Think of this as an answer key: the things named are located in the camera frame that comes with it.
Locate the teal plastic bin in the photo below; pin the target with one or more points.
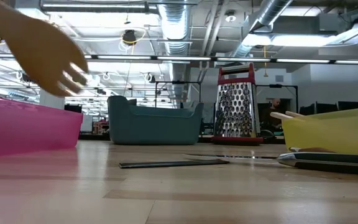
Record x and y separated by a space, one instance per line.
154 127

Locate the red trimmed metal box grater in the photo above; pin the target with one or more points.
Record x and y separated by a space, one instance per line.
235 109

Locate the red translucent plastic tray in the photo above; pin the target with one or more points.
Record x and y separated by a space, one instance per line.
26 124

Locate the person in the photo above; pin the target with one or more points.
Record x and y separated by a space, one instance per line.
273 115

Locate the black background frame stand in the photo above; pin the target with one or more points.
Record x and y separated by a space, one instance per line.
275 85

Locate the black round ceiling device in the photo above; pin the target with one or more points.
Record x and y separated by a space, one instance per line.
129 37

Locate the grey horizontal ceiling pipe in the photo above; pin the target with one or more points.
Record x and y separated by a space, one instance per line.
98 7

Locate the long ceiling light strip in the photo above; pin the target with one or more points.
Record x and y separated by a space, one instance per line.
182 58

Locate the black aluminium table frame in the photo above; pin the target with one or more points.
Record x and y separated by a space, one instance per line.
95 137

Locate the ribbed silver ventilation duct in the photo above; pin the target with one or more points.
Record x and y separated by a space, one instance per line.
176 25

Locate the black background monitor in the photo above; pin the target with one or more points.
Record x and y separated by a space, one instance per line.
326 108
350 105
307 109

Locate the yellow translucent plastic tray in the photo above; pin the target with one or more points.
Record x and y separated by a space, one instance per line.
331 133

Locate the slanted silver ventilation duct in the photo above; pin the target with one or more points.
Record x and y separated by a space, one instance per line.
272 11

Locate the wooden fork spatula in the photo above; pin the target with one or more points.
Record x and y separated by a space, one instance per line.
42 53

